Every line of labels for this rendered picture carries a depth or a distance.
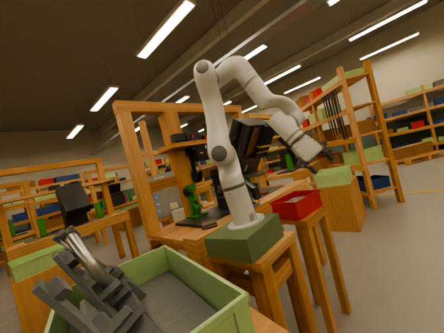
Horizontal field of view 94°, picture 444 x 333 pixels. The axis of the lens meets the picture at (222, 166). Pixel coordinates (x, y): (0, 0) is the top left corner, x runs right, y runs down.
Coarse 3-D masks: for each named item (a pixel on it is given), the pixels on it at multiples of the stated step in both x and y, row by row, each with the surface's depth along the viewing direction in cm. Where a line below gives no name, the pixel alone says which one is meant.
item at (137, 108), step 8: (112, 104) 160; (120, 104) 157; (128, 104) 162; (136, 104) 166; (144, 104) 171; (152, 104) 176; (160, 104) 181; (168, 104) 187; (176, 104) 193; (184, 104) 199; (192, 104) 206; (200, 104) 213; (224, 104) 239; (136, 112) 167; (144, 112) 172; (152, 112) 177; (160, 112) 182; (184, 112) 200; (192, 112) 207; (200, 112) 214; (232, 112) 249
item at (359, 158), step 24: (360, 72) 332; (312, 96) 427; (336, 96) 337; (312, 120) 454; (336, 120) 353; (384, 120) 321; (336, 144) 371; (360, 144) 321; (384, 144) 325; (360, 168) 323
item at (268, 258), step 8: (288, 232) 104; (280, 240) 97; (288, 240) 98; (272, 248) 91; (280, 248) 92; (264, 256) 85; (272, 256) 87; (224, 264) 95; (232, 264) 92; (240, 264) 88; (248, 264) 85; (256, 264) 82; (264, 264) 82
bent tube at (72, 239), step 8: (64, 232) 55; (72, 232) 57; (64, 240) 56; (72, 240) 55; (80, 240) 56; (72, 248) 54; (80, 248) 54; (80, 256) 53; (88, 256) 53; (88, 264) 52; (96, 264) 53; (88, 272) 53; (96, 272) 53; (104, 272) 55; (96, 280) 54; (104, 280) 55; (112, 280) 58; (120, 288) 64
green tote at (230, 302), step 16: (144, 256) 92; (160, 256) 96; (176, 256) 83; (128, 272) 88; (144, 272) 91; (160, 272) 95; (176, 272) 88; (192, 272) 72; (208, 272) 62; (192, 288) 76; (208, 288) 64; (224, 288) 55; (240, 288) 50; (208, 304) 66; (224, 304) 57; (240, 304) 46; (48, 320) 58; (64, 320) 70; (208, 320) 42; (224, 320) 43; (240, 320) 46
